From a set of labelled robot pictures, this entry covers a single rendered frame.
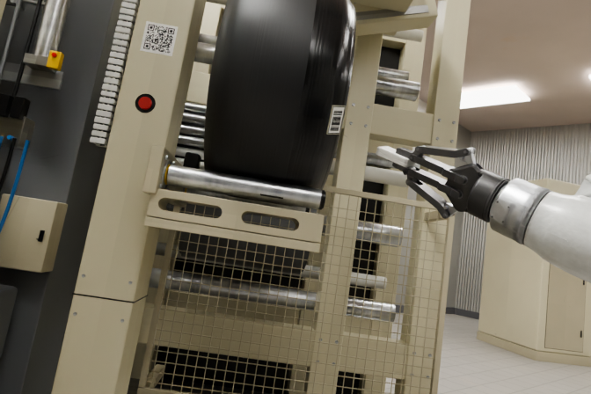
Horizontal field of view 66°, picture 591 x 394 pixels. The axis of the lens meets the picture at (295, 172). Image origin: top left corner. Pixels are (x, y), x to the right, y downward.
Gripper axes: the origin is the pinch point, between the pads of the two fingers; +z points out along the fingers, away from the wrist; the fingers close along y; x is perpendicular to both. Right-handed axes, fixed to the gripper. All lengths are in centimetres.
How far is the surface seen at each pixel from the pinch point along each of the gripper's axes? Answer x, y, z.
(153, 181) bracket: -29.7, 15.3, 34.1
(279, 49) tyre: -9.7, -13.6, 25.8
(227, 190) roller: -16.2, 16.5, 27.5
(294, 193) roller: -5.6, 14.8, 18.3
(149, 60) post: -20, -4, 58
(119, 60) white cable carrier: -25, -3, 63
